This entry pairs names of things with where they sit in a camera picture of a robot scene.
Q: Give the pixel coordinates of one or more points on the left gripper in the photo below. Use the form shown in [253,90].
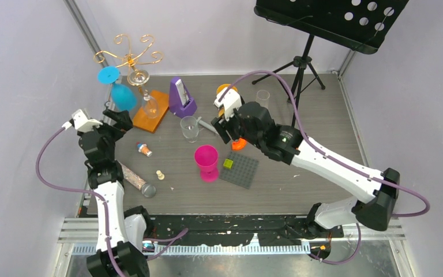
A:
[121,119]

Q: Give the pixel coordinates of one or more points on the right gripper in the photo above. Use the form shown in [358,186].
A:
[221,125]

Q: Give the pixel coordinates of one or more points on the blue plastic goblet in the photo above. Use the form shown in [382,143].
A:
[121,95]

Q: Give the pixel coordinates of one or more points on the clear wine glass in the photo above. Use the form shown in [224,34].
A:
[138,78]

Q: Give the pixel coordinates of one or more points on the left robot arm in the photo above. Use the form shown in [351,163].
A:
[117,252]

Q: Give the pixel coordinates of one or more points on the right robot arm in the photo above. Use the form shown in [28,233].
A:
[371,203]

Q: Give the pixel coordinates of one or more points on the clear champagne flute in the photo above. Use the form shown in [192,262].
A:
[262,98]

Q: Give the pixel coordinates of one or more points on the small orange curved piece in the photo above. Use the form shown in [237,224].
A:
[238,144]

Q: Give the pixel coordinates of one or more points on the orange plastic goblet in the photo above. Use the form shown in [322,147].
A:
[220,89]

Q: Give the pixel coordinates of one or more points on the small clown figurine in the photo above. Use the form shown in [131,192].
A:
[143,149]

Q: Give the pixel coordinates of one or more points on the grey plastic bar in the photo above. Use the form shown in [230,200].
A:
[206,125]

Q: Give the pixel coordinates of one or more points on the green lego brick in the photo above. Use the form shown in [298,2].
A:
[228,163]

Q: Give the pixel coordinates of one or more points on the grey lego baseplate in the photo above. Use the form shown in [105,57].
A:
[242,172]

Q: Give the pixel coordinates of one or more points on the magenta plastic goblet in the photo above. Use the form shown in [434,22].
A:
[206,158]

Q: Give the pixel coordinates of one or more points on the purple metronome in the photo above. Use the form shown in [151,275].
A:
[181,103]

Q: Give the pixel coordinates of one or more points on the cream chess pawn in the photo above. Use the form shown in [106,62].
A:
[160,175]

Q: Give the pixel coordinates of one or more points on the glitter tube with cap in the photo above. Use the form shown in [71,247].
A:
[147,189]

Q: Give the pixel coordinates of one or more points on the black music stand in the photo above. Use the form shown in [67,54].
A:
[360,26]

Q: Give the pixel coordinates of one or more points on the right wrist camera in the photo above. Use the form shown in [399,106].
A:
[228,101]

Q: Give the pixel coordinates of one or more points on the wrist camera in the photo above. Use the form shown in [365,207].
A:
[82,122]
[228,101]

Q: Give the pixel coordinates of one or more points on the gold wire glass rack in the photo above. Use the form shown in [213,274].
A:
[129,62]

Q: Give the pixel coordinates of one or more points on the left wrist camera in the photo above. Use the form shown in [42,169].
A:
[82,122]

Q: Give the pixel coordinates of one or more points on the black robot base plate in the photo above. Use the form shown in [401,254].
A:
[236,230]

